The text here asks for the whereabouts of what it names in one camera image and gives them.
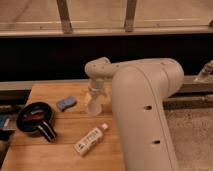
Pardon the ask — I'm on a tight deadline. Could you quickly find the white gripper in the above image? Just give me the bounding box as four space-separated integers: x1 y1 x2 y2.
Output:
84 78 104 106

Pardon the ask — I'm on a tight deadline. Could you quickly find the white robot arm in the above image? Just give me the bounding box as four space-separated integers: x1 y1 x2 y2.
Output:
85 57 184 171

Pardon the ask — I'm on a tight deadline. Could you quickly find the white plastic bottle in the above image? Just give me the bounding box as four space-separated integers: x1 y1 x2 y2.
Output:
74 123 109 157

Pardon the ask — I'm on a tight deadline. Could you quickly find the black frying pan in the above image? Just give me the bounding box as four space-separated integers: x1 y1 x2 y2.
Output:
16 102 57 142

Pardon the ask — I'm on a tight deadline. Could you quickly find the blue object at left edge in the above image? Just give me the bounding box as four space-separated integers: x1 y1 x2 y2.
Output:
0 115 16 130

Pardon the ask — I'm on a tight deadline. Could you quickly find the metal window frame post left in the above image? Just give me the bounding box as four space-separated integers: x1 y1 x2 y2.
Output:
56 0 72 34

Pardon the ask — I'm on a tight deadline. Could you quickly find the metal window frame post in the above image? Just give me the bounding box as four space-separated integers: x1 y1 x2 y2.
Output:
124 0 137 32
56 0 72 34

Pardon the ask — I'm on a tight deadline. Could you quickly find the metal window frame post right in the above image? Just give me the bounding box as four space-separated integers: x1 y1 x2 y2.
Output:
124 0 137 32

